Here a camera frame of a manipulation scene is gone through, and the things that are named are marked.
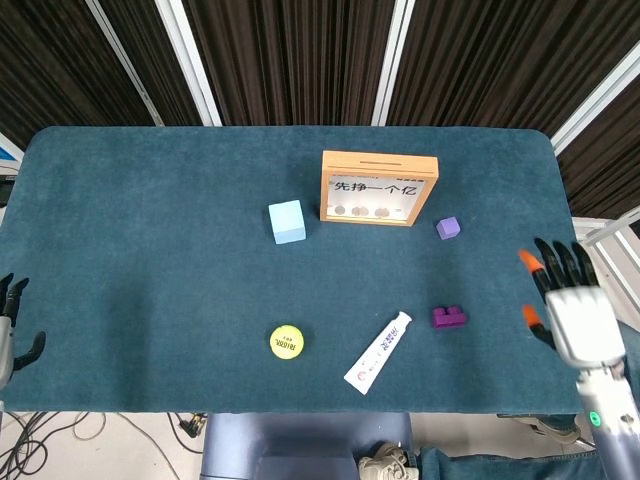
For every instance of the teal velvet tablecloth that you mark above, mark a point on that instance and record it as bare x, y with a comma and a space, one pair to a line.
150, 250

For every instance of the black power plug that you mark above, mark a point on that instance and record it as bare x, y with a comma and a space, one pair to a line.
192, 425

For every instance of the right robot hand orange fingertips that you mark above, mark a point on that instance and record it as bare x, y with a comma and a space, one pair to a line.
585, 325

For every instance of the white metal frame rail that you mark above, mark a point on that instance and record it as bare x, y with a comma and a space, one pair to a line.
607, 227

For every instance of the purple building brick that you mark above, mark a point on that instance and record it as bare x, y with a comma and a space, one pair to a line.
447, 319

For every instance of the white blue sign board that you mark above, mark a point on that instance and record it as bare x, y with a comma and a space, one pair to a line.
9, 152

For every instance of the blue grey robot torso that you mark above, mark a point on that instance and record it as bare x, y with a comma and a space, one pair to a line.
300, 445

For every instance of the beige sneaker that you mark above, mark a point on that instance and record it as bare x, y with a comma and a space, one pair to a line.
385, 462

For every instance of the light blue foam cube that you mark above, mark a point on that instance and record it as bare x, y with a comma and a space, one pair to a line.
287, 222

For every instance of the grey sneaker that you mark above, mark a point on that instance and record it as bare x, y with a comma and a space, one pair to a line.
542, 427

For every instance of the blue denim trouser leg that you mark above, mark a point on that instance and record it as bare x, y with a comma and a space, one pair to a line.
631, 340
500, 465

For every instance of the white frame post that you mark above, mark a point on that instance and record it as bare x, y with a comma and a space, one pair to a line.
394, 65
190, 65
595, 92
125, 65

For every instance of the small purple cube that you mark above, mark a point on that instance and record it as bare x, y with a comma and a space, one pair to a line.
448, 228

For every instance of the wooden coin box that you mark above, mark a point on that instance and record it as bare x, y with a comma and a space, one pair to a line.
380, 162

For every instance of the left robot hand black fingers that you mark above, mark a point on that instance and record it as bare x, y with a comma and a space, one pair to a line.
5, 345

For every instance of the yellow tennis ball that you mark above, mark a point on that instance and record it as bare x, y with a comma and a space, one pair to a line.
287, 341

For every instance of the white toothpaste tube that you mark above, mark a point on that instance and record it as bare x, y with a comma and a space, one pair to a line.
375, 355

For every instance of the dark pleated curtain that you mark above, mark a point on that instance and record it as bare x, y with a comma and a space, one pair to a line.
300, 60

